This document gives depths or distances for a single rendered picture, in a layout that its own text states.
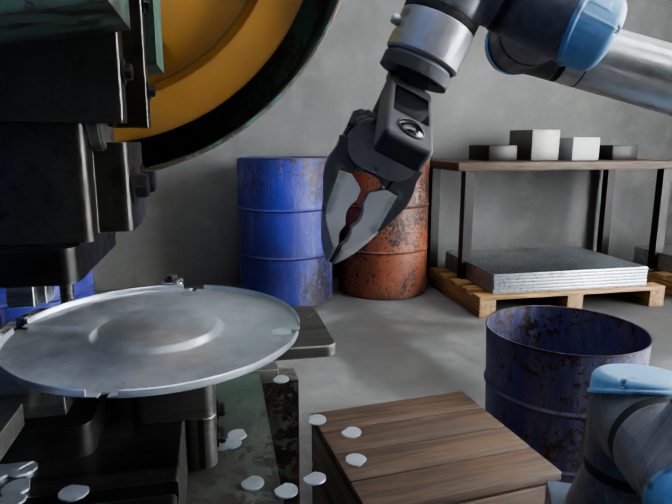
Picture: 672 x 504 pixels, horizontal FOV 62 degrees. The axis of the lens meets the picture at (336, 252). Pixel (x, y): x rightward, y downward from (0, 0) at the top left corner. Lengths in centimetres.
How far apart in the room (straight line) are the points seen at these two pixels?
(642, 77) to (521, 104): 374
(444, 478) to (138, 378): 77
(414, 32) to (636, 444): 51
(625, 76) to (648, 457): 42
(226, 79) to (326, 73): 308
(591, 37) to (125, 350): 52
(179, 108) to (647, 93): 63
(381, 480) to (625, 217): 414
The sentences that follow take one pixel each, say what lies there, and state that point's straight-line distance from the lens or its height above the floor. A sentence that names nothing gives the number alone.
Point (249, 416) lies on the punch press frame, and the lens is 73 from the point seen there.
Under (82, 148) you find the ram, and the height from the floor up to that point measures 97.
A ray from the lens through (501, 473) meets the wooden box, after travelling 120.
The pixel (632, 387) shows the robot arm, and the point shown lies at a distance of 80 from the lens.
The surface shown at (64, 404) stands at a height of 74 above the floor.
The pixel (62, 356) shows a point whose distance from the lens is 58.
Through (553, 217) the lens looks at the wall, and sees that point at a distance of 467.
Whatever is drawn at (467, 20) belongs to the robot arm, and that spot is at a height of 108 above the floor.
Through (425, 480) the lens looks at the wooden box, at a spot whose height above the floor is 35.
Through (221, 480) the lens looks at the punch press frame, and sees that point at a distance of 61.
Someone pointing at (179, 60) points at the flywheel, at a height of 110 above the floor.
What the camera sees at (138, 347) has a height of 79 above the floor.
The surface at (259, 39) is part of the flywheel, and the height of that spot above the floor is 113.
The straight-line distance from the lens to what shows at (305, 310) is 67.
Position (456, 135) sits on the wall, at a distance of 424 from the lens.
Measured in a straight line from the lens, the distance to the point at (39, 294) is 61.
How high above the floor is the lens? 98
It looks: 11 degrees down
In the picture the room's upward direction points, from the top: straight up
